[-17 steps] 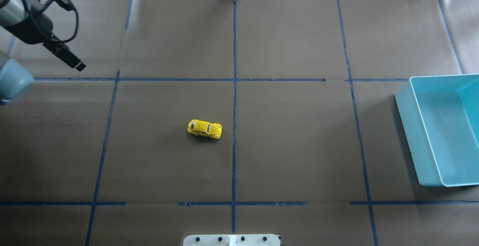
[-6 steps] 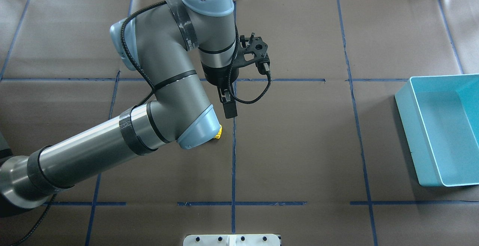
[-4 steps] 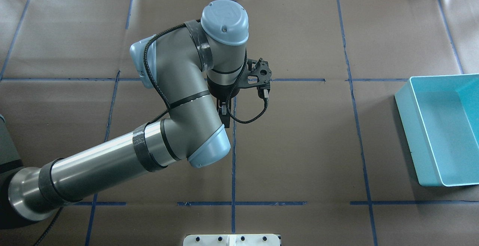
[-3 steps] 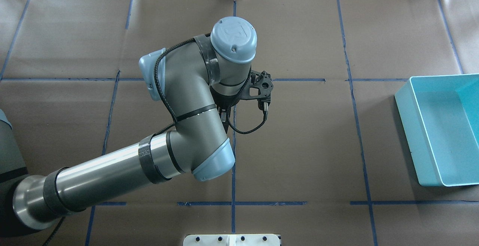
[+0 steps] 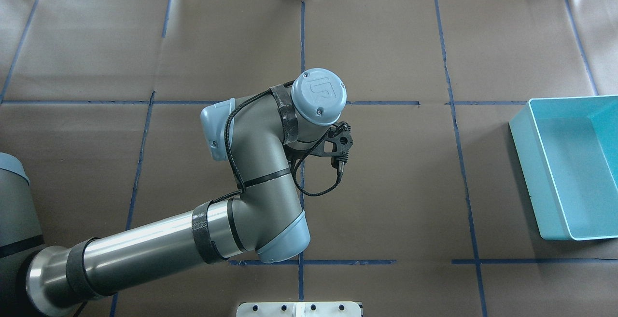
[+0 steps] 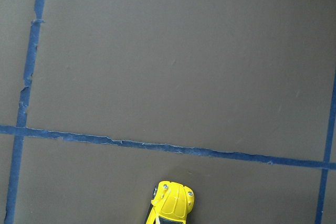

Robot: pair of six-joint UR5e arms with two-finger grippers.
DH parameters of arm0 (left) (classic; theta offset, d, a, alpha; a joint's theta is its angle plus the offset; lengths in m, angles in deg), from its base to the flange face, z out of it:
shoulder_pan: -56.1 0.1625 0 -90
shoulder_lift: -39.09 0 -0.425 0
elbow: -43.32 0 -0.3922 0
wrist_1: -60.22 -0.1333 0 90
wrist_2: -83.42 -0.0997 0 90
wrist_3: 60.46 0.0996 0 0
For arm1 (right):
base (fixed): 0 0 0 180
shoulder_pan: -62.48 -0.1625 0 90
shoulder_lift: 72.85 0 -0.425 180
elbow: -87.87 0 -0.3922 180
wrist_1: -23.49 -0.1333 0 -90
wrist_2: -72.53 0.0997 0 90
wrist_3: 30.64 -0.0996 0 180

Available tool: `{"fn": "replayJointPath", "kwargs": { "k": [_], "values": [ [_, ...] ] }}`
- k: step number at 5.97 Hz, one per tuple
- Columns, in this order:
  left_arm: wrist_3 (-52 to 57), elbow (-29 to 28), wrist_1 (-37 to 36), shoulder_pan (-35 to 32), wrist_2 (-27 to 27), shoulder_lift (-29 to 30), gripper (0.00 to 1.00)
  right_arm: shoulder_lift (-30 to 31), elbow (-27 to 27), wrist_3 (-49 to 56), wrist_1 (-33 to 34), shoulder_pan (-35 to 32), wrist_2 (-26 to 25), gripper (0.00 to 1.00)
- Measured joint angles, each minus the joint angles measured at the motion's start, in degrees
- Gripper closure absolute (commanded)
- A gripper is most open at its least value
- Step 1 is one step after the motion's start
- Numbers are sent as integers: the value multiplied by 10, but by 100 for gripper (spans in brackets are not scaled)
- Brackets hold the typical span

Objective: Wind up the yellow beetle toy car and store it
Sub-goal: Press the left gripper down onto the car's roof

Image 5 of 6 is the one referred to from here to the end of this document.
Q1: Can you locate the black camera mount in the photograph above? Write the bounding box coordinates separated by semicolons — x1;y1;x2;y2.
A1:
298;121;353;169

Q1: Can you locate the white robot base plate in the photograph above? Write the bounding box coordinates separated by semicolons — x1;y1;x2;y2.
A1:
236;301;364;317

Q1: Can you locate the light blue plastic bin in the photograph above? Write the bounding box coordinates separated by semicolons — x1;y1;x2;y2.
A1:
509;95;618;241

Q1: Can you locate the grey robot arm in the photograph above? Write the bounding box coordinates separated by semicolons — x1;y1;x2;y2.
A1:
1;68;353;317

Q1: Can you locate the left black braided cable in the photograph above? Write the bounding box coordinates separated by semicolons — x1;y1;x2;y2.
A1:
211;82;350;204

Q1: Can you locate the brown paper table cover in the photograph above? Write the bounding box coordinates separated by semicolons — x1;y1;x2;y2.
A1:
1;0;617;317

